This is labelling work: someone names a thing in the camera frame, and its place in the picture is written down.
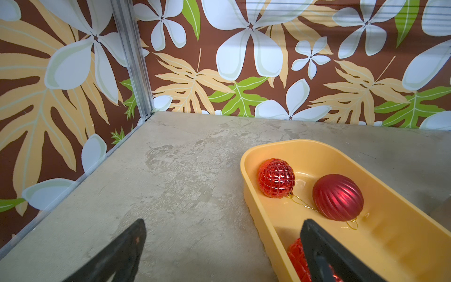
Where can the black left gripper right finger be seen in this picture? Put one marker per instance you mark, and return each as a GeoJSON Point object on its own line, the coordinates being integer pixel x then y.
{"type": "Point", "coordinates": [327, 257]}

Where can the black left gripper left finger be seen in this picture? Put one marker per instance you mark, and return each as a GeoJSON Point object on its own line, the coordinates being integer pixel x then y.
{"type": "Point", "coordinates": [118, 261]}

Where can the large red glitter ball ornament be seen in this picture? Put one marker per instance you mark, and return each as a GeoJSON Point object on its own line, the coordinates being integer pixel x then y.
{"type": "Point", "coordinates": [297, 257]}

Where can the red grid-textured ball ornament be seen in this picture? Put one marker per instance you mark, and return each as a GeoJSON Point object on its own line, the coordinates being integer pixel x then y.
{"type": "Point", "coordinates": [276, 178]}

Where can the dark red ribbed ball ornament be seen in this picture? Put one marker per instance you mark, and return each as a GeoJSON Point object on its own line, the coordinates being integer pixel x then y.
{"type": "Point", "coordinates": [338, 197]}

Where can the yellow plastic tray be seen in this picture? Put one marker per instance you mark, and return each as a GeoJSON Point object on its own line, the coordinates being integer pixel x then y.
{"type": "Point", "coordinates": [391, 236]}

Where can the aluminium frame post left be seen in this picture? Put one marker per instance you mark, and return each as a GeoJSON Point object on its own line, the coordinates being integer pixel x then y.
{"type": "Point", "coordinates": [126, 24]}

